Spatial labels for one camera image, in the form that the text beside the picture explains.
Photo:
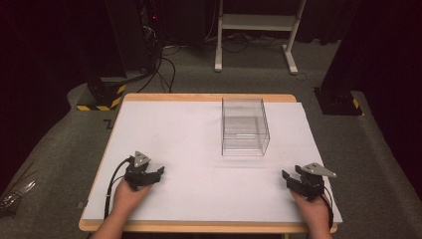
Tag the clear plastic bag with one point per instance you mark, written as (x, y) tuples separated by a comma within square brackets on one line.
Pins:
[(15, 195)]

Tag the white metal stand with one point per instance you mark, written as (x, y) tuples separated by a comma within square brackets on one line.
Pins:
[(258, 22)]

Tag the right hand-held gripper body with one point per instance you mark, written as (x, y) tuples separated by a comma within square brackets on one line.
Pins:
[(312, 184)]

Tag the person's right hand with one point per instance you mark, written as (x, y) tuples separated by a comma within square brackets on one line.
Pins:
[(313, 210)]

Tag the black equipment rack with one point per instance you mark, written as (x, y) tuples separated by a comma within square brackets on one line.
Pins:
[(151, 30)]

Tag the clear plastic box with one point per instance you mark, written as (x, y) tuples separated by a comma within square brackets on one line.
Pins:
[(245, 127)]

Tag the wooden table with white top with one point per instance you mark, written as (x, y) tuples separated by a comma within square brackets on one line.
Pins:
[(199, 159)]

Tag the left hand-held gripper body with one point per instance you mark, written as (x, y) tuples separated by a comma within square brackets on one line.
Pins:
[(138, 172)]

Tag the black square stand base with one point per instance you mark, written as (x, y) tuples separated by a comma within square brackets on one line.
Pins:
[(338, 101)]

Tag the black base with yellow stripes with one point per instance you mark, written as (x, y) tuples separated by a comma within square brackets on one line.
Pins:
[(104, 94)]

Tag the person's left hand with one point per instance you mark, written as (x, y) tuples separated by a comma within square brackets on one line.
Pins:
[(127, 199)]

